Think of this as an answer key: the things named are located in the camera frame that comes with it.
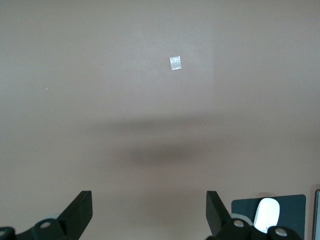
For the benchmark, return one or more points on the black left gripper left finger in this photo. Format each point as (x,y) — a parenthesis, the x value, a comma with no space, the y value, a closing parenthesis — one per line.
(75,215)

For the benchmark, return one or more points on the white computer mouse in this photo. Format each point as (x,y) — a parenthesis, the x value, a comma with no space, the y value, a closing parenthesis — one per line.
(266,212)

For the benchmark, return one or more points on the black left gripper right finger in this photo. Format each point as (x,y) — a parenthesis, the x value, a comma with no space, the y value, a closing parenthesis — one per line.
(217,217)

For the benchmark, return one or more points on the small clear tape patch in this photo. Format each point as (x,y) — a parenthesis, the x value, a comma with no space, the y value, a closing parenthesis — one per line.
(175,63)

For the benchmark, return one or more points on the black mouse pad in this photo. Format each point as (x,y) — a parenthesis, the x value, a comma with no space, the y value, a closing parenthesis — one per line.
(292,212)

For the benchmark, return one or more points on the grey closed laptop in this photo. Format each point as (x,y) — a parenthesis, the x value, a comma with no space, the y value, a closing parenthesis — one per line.
(317,215)

